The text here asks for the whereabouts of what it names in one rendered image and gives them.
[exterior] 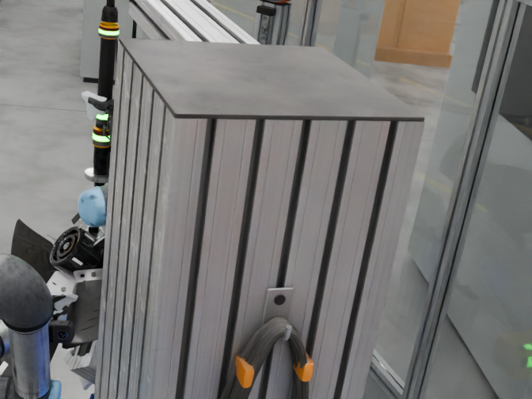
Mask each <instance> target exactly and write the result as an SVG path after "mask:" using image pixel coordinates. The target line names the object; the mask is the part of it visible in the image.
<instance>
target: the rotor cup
mask: <svg viewBox="0 0 532 399"><path fill-rule="evenodd" d="M85 233H86V234H88V235H89V236H90V237H91V238H93V239H94V241H93V240H91V239H90V238H88V237H87V236H85ZM97 241H98V239H97V238H96V237H94V236H93V235H92V234H90V233H89V232H88V231H86V230H84V229H83V228H82V227H80V226H72V227H71V228H69V229H68V230H66V231H64V232H63V233H62V234H61V235H60V236H59V238H58V239H57V240H56V242H55V244H54V245H53V247H52V249H51V254H50V262H51V264H52V265H53V266H54V267H56V268H57V269H59V270H60V271H61V272H63V273H65V274H66V275H68V276H69V277H70V278H72V279H75V278H74V275H73V272H75V271H78V270H89V269H98V268H103V262H104V250H105V247H93V246H94V244H95V242H97ZM67 242H69V243H70V245H69V247H68V248H67V249H63V246H64V245H65V244H66V243H67ZM73 258H76V259H77V260H79V261H81V262H82V263H83V264H82V265H80V264H78V263H77V262H75V261H74V260H72V259H73Z"/></svg>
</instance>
